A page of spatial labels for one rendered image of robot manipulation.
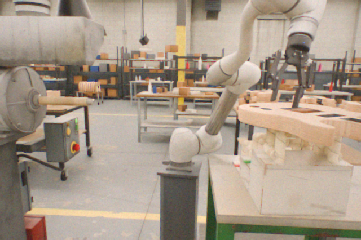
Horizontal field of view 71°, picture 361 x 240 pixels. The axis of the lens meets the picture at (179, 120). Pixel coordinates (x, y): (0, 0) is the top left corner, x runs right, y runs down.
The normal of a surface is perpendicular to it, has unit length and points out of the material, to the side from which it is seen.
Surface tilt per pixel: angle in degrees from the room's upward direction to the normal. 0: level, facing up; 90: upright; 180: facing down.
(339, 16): 90
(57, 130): 90
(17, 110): 92
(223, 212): 0
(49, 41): 90
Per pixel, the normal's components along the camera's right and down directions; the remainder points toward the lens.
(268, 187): -0.01, 0.20
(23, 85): 0.99, -0.07
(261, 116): -0.72, 0.13
